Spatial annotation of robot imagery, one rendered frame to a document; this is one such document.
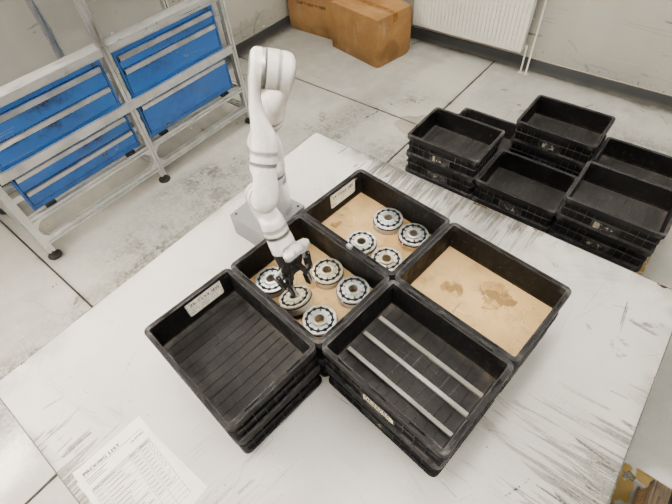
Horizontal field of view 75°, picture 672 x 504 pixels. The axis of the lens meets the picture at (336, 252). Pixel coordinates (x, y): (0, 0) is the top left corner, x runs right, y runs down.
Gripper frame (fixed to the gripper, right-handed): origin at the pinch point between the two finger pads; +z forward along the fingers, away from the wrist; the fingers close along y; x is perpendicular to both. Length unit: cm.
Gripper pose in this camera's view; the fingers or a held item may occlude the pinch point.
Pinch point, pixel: (300, 285)
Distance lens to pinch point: 133.5
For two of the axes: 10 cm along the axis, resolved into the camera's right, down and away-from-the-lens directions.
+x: 7.1, 2.1, -6.8
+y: -6.5, 5.8, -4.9
